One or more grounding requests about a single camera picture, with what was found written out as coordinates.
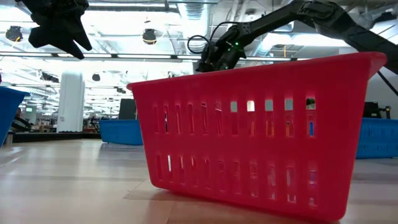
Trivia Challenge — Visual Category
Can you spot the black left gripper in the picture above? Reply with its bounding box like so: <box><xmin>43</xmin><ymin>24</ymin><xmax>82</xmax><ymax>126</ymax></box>
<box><xmin>14</xmin><ymin>0</ymin><xmax>93</xmax><ymax>60</ymax></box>

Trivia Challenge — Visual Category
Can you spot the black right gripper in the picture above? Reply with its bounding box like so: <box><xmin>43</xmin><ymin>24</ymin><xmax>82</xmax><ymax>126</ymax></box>
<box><xmin>195</xmin><ymin>29</ymin><xmax>248</xmax><ymax>74</ymax></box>

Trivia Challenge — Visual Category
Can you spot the red plastic slotted basket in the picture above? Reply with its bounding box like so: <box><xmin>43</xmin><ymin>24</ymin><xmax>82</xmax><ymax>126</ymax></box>
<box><xmin>126</xmin><ymin>51</ymin><xmax>388</xmax><ymax>222</ymax></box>

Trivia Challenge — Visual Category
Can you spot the blue plastic slotted basket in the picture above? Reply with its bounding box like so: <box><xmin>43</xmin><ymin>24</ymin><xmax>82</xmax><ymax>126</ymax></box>
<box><xmin>0</xmin><ymin>86</ymin><xmax>31</xmax><ymax>147</ymax></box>
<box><xmin>99</xmin><ymin>119</ymin><xmax>144</xmax><ymax>146</ymax></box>
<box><xmin>356</xmin><ymin>117</ymin><xmax>398</xmax><ymax>160</ymax></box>

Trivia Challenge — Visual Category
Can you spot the white round pillar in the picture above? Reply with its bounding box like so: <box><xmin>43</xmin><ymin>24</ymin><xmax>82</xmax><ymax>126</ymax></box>
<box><xmin>57</xmin><ymin>70</ymin><xmax>86</xmax><ymax>134</ymax></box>

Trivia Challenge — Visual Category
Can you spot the long ceiling light bar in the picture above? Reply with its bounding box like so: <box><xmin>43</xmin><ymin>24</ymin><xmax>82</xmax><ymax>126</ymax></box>
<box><xmin>0</xmin><ymin>51</ymin><xmax>295</xmax><ymax>62</ymax></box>

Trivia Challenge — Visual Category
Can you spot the person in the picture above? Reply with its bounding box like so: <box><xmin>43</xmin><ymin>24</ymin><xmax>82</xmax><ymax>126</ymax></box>
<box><xmin>11</xmin><ymin>107</ymin><xmax>32</xmax><ymax>132</ymax></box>

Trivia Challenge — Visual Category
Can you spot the black equipment stand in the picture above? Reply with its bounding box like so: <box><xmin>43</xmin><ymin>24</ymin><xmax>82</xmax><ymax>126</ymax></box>
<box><xmin>363</xmin><ymin>101</ymin><xmax>392</xmax><ymax>119</ymax></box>

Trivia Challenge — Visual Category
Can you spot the black looped cable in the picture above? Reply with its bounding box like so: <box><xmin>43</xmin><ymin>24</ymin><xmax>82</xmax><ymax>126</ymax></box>
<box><xmin>187</xmin><ymin>21</ymin><xmax>239</xmax><ymax>55</ymax></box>

